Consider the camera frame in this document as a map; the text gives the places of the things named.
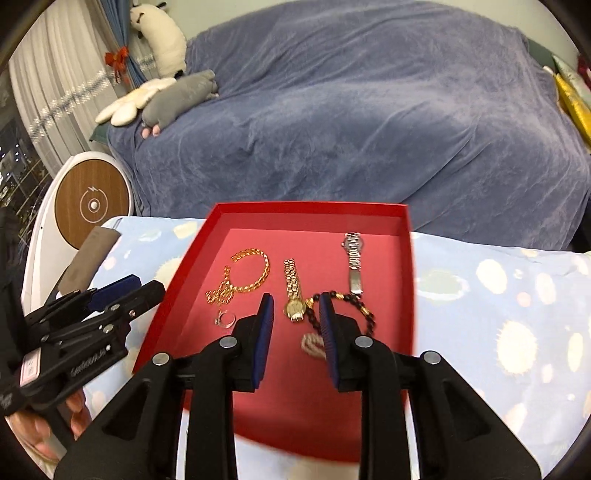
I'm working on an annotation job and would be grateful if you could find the grey patterned pillow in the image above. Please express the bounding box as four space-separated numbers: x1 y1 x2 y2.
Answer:
553 55 591 107

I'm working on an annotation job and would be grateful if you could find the thin gold chain bracelet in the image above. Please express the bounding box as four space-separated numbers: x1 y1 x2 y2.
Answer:
204 264 242 306

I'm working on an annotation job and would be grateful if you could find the cream flower cushion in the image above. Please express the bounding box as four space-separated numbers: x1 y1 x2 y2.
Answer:
95 78 176 127

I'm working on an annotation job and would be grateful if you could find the yellow satin pillow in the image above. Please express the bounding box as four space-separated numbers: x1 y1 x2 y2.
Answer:
544 64 590 148

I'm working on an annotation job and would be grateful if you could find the red jewelry box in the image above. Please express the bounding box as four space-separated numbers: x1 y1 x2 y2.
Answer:
137 202 415 463

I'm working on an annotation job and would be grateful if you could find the white round wooden device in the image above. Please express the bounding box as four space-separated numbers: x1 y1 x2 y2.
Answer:
21 151 134 313

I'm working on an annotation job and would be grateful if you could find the blue planet print cloth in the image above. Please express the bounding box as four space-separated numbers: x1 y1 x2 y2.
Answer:
84 217 590 479

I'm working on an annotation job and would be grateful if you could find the brown felt pouch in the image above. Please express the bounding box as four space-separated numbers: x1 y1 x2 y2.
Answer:
57 227 120 296

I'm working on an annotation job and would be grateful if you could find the blue-grey sofa blanket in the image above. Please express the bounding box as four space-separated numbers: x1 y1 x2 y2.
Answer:
107 1 590 250

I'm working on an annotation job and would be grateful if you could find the grey plush toy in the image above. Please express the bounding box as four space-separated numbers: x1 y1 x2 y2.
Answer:
141 70 218 139

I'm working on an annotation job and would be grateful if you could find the gold chain bangle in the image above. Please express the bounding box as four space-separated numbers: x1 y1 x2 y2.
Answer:
225 248 270 294

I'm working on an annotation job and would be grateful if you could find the gold wristwatch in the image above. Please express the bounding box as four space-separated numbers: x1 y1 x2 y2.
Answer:
283 258 308 323

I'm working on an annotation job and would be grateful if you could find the silver wristwatch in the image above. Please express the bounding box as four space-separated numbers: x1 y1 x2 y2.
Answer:
342 232 363 297

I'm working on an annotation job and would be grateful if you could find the black bead bracelet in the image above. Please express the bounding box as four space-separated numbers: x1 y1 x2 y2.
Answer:
303 290 377 338

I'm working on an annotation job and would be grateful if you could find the white sheer curtain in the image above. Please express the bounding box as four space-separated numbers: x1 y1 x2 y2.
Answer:
8 1 130 176

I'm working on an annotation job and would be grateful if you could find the white pearl bracelet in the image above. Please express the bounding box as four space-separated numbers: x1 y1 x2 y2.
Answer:
300 332 330 361

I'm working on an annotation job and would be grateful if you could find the green sofa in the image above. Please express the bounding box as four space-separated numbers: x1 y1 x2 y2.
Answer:
526 37 591 254

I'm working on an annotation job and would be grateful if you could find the red bow curtain tie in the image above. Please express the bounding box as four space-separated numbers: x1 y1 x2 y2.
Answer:
104 46 131 87

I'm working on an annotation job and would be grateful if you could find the person left hand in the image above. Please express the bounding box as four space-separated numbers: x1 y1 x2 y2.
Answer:
5 390 91 462

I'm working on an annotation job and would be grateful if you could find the white cow plush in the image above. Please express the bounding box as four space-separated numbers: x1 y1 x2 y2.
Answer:
130 1 187 78

